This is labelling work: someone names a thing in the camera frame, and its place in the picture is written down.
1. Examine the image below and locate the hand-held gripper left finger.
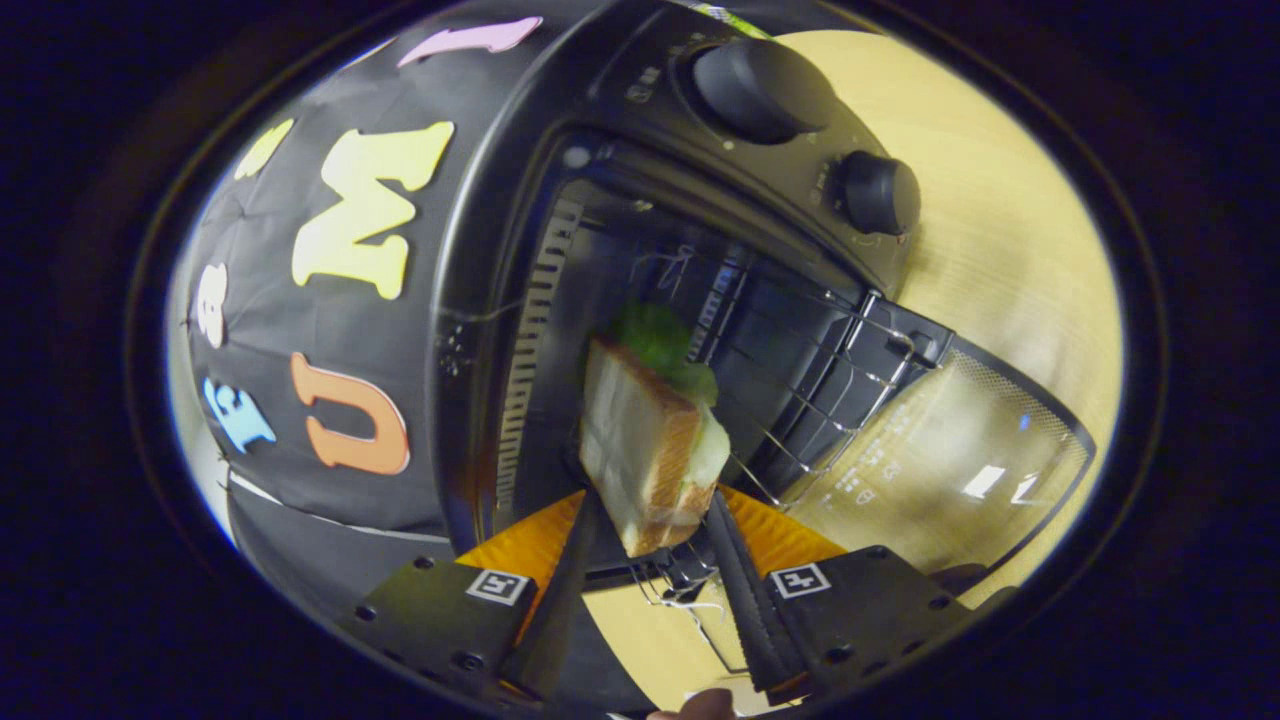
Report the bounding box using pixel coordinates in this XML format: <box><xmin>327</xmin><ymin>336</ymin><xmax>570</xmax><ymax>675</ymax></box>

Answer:
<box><xmin>340</xmin><ymin>490</ymin><xmax>601</xmax><ymax>706</ymax></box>

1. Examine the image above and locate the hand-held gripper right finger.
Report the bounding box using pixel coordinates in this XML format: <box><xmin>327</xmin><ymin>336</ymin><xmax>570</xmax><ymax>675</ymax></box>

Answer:
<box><xmin>705</xmin><ymin>487</ymin><xmax>986</xmax><ymax>696</ymax></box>

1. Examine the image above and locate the toast sandwich with lettuce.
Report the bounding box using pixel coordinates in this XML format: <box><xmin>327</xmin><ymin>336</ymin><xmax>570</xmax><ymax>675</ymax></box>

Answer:
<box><xmin>578</xmin><ymin>303</ymin><xmax>733</xmax><ymax>559</ymax></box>

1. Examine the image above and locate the black toaster oven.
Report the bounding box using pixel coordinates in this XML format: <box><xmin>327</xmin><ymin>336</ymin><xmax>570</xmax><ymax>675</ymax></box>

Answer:
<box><xmin>430</xmin><ymin>0</ymin><xmax>1096</xmax><ymax>601</ymax></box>

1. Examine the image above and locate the black backdrop cloth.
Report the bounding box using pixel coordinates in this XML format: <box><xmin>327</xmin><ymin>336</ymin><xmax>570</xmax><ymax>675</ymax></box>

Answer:
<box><xmin>170</xmin><ymin>10</ymin><xmax>561</xmax><ymax>621</ymax></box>

